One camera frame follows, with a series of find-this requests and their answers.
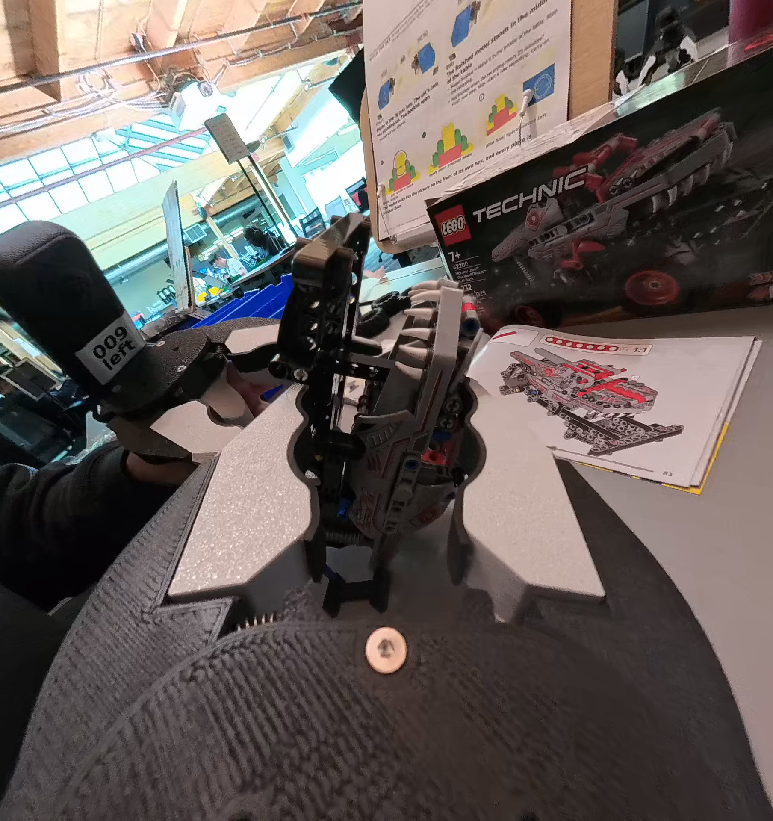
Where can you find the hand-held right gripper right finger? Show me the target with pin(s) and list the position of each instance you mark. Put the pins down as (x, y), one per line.
(527, 513)

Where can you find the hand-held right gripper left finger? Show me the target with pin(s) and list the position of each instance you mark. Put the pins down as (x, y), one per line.
(252, 507)

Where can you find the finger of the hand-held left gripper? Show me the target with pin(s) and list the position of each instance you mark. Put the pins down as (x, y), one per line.
(245, 340)
(181, 430)

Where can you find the grey black toy brick model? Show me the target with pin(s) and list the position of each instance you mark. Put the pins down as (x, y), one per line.
(412, 397)

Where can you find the person's left hand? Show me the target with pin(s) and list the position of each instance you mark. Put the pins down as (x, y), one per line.
(252, 394)

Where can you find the blue storage bin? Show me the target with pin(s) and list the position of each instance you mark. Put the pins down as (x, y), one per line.
(232, 314)

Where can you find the white standing board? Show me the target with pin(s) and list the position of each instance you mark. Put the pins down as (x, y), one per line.
(178, 247)

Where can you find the black rubber toy tyre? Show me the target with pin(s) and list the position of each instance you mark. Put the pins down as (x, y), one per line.
(386, 305)

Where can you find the grey panel on black stand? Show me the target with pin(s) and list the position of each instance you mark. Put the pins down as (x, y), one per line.
(228, 138)

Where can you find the white instruction booklet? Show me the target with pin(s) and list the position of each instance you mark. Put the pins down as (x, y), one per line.
(681, 365)

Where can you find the person's black clothing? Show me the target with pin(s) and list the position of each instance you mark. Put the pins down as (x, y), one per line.
(2, 693)

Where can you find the white printed instruction sheet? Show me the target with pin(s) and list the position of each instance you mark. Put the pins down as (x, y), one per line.
(425, 77)

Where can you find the black toy set box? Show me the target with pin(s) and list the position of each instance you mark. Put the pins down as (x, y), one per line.
(649, 211)

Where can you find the black white toy figure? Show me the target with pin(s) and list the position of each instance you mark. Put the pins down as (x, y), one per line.
(659, 51)

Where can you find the magenta container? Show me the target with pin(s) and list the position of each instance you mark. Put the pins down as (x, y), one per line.
(765, 22)

